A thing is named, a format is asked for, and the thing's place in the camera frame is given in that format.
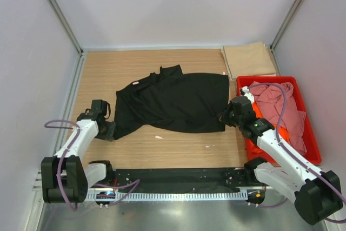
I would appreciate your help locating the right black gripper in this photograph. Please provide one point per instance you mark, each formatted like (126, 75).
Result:
(224, 117)

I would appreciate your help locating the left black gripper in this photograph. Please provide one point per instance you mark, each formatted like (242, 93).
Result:
(108, 136)

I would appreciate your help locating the black t-shirt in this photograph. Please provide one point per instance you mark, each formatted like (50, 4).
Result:
(174, 101)

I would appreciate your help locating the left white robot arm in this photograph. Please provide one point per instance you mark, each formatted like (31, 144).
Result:
(64, 179)

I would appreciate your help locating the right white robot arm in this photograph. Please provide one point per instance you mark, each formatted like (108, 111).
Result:
(315, 194)

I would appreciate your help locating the orange t-shirt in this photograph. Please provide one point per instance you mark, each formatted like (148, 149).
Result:
(268, 140)

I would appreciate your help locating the pink t-shirt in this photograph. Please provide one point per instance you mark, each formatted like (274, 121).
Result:
(269, 103)

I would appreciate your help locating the folded beige t-shirt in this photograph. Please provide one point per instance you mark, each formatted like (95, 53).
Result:
(254, 59)

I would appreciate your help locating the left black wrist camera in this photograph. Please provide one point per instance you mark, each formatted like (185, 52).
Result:
(102, 106)

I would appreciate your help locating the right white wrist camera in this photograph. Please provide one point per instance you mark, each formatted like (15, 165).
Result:
(245, 91)

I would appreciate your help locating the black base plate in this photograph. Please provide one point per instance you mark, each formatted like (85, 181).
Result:
(183, 181)

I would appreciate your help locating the white slotted cable duct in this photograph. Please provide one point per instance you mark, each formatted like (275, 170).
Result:
(98, 195)

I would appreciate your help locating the right aluminium frame post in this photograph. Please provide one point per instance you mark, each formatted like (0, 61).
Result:
(286, 22)

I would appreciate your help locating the aluminium frame post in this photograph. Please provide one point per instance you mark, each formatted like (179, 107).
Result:
(286, 22)
(65, 25)

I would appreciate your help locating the left aluminium frame post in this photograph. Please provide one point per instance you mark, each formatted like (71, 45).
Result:
(65, 25)

